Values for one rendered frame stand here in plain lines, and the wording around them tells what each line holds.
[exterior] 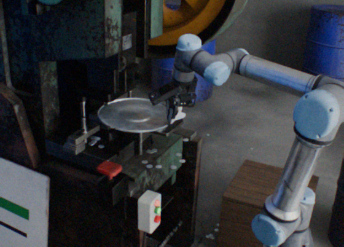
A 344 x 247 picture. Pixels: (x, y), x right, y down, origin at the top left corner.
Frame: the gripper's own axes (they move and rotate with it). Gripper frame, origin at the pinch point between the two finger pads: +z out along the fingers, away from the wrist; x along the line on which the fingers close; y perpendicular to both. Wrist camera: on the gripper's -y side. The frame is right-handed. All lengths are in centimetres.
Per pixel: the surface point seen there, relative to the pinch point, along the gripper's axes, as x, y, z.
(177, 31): 38.7, 14.8, -13.6
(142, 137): 1.0, -8.5, 8.4
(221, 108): 139, 115, 131
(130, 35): 23.5, -10.3, -22.7
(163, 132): -5.9, -3.8, -0.4
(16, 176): 10, -58, 31
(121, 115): 9.2, -15.2, 3.3
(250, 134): 88, 114, 114
